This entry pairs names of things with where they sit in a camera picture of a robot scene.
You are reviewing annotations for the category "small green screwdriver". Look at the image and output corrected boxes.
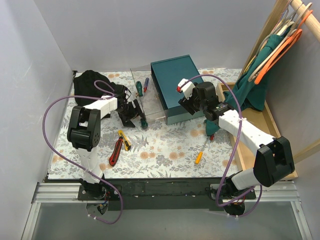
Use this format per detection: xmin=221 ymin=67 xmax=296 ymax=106
xmin=140 ymin=118 xmax=148 ymax=129

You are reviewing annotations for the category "clear acrylic drawer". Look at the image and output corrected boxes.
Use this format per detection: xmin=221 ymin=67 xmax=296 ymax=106
xmin=130 ymin=64 xmax=167 ymax=124

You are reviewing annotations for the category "long green screwdriver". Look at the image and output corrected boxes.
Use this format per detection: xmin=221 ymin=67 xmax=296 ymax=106
xmin=136 ymin=81 xmax=144 ymax=109

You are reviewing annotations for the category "blue red screwdriver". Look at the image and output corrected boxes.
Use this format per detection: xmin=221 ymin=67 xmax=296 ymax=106
xmin=143 ymin=77 xmax=150 ymax=93

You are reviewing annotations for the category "teal drawer box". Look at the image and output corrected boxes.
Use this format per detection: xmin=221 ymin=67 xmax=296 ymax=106
xmin=149 ymin=55 xmax=213 ymax=126

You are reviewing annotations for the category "red small screwdriver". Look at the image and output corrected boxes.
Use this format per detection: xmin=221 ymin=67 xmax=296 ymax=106
xmin=208 ymin=134 xmax=215 ymax=150

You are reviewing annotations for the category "orange handle screwdriver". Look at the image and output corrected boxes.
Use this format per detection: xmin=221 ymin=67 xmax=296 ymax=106
xmin=194 ymin=137 xmax=209 ymax=164

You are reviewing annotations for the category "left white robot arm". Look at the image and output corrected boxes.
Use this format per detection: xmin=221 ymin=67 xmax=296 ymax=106
xmin=67 ymin=83 xmax=148 ymax=200

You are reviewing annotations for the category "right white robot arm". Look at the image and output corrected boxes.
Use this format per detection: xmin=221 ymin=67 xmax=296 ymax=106
xmin=177 ymin=79 xmax=295 ymax=199

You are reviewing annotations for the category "yellow utility knife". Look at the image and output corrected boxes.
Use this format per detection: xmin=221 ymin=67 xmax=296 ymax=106
xmin=118 ymin=130 xmax=131 ymax=151

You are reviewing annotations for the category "green cloth on table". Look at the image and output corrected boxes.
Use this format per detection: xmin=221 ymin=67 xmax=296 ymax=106
xmin=204 ymin=119 xmax=220 ymax=136

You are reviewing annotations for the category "red black utility knife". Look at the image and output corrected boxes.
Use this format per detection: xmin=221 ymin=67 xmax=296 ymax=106
xmin=109 ymin=136 xmax=123 ymax=167

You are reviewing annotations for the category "green garment on hanger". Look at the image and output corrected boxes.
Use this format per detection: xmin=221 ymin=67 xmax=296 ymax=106
xmin=222 ymin=33 xmax=293 ymax=112

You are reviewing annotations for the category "floral table mat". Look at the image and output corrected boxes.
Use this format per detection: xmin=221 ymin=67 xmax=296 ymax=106
xmin=47 ymin=71 xmax=233 ymax=181

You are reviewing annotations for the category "black cloth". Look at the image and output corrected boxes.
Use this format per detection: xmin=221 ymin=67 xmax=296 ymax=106
xmin=73 ymin=70 xmax=116 ymax=98

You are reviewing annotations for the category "orange hanger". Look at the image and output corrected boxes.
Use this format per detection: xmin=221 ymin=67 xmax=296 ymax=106
xmin=249 ymin=10 xmax=313 ymax=85

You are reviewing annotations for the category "wooden rod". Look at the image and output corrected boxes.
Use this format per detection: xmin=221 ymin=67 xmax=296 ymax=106
xmin=289 ymin=0 xmax=320 ymax=42

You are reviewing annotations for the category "beige hanger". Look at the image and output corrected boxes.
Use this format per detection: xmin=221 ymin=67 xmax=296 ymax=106
xmin=243 ymin=2 xmax=313 ymax=85

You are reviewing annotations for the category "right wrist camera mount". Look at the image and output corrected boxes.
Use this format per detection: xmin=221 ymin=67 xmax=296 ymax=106
xmin=176 ymin=78 xmax=195 ymax=99

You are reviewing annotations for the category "wooden clothes rack frame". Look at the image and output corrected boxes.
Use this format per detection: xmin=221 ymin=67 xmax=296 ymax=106
xmin=217 ymin=0 xmax=320 ymax=180

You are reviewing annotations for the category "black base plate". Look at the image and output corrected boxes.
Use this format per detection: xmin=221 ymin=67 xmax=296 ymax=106
xmin=77 ymin=177 xmax=257 ymax=212

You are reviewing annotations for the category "aluminium rail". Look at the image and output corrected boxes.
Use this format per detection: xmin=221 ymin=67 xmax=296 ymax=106
xmin=22 ymin=179 xmax=312 ymax=240

